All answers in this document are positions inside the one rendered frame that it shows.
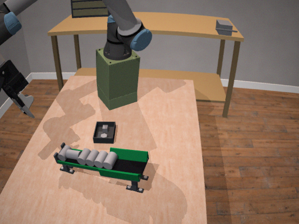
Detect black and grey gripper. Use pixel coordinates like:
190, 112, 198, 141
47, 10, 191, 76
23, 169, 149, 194
0, 60, 35, 118

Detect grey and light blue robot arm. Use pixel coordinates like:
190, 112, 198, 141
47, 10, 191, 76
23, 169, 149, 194
0, 0, 152, 61

